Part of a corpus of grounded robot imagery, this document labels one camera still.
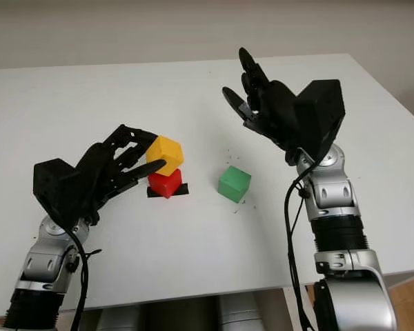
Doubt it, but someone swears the silver left robot leg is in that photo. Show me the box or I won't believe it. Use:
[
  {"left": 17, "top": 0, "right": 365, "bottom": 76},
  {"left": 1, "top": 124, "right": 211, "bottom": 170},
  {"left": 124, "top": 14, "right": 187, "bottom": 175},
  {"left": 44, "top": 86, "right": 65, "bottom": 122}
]
[{"left": 96, "top": 305, "right": 142, "bottom": 331}]

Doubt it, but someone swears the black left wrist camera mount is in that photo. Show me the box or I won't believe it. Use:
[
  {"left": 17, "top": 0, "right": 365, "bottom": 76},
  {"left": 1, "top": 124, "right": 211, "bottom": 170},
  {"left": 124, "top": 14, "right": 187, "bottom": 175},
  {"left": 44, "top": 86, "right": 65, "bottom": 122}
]
[{"left": 32, "top": 158, "right": 90, "bottom": 228}]

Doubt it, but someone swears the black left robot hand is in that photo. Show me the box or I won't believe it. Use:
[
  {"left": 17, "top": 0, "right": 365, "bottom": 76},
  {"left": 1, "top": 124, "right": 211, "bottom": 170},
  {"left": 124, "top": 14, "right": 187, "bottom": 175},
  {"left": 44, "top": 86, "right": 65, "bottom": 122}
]
[{"left": 74, "top": 123, "right": 168, "bottom": 221}]

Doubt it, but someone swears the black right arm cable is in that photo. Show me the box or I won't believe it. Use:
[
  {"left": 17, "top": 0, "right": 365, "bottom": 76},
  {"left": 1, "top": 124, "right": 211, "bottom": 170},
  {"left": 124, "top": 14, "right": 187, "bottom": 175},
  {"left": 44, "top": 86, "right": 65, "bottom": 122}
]
[{"left": 284, "top": 148, "right": 318, "bottom": 331}]

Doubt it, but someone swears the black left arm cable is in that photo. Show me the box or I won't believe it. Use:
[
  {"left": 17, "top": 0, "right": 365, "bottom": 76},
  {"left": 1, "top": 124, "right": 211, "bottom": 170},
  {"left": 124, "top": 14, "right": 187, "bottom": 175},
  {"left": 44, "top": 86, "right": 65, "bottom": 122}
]
[{"left": 63, "top": 223, "right": 103, "bottom": 331}]

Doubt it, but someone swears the green wooden block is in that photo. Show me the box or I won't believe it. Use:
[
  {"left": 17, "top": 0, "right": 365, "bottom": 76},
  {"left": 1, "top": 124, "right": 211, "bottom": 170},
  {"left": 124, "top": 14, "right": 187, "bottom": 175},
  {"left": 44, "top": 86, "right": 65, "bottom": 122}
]
[{"left": 217, "top": 165, "right": 253, "bottom": 203}]

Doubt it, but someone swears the yellow wooden block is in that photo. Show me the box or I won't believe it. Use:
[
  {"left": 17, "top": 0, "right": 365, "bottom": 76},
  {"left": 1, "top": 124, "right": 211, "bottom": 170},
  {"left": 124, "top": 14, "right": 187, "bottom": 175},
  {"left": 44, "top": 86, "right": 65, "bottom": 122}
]
[{"left": 146, "top": 136, "right": 185, "bottom": 176}]

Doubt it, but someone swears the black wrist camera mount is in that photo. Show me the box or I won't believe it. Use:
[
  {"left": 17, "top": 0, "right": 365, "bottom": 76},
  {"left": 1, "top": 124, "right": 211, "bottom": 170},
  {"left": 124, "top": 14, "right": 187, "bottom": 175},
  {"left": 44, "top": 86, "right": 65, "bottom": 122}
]
[
  {"left": 295, "top": 79, "right": 346, "bottom": 163},
  {"left": 32, "top": 158, "right": 90, "bottom": 228}
]

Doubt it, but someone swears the black tape strip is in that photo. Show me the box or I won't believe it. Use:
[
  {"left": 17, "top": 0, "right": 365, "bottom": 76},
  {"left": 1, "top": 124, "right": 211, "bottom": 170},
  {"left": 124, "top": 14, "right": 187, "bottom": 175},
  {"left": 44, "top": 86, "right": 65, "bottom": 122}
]
[{"left": 146, "top": 183, "right": 190, "bottom": 199}]

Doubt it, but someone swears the red wooden block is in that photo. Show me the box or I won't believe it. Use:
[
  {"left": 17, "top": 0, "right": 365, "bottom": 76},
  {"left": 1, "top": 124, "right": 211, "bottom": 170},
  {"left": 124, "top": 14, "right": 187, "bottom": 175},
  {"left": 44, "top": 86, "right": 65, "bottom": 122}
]
[{"left": 148, "top": 168, "right": 184, "bottom": 199}]

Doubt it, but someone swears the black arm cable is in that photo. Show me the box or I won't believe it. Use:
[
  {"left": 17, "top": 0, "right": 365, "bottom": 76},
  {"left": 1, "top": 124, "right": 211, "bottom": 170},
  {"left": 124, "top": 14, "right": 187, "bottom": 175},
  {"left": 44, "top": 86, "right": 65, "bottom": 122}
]
[
  {"left": 63, "top": 223, "right": 103, "bottom": 331},
  {"left": 284, "top": 148, "right": 318, "bottom": 331}
]

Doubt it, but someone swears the silver robot leg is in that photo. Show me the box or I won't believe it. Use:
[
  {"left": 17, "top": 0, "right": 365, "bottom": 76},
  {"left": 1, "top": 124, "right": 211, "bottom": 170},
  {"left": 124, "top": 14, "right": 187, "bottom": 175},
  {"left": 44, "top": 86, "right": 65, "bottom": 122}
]
[
  {"left": 96, "top": 305, "right": 142, "bottom": 331},
  {"left": 219, "top": 294, "right": 263, "bottom": 331}
]

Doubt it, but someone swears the silver right robot leg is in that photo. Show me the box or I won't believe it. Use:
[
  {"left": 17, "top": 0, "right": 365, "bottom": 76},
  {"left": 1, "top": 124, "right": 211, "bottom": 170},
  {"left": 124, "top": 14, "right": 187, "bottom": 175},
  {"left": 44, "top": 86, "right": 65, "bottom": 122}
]
[{"left": 219, "top": 294, "right": 263, "bottom": 331}]

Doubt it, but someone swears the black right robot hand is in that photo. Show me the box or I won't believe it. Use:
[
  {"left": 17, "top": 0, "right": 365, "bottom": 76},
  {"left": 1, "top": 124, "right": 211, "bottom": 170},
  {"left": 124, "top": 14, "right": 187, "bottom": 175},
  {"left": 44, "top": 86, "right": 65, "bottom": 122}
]
[{"left": 222, "top": 47, "right": 303, "bottom": 163}]

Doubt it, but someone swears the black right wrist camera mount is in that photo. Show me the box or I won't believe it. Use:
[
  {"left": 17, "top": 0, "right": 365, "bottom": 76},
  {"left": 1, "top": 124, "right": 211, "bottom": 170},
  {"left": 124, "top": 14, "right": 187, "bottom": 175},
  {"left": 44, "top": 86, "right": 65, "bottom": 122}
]
[{"left": 295, "top": 79, "right": 346, "bottom": 163}]

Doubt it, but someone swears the grey metal table frame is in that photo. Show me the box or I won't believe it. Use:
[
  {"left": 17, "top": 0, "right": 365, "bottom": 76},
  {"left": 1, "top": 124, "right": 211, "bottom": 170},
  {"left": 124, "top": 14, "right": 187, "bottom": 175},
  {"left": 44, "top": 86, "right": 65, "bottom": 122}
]
[{"left": 382, "top": 272, "right": 414, "bottom": 289}]

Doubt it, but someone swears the white table leg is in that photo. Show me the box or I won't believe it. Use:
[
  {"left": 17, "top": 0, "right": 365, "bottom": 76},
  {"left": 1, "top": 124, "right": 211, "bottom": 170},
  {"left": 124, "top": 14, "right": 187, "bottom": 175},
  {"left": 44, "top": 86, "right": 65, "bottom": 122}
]
[{"left": 283, "top": 285, "right": 318, "bottom": 331}]

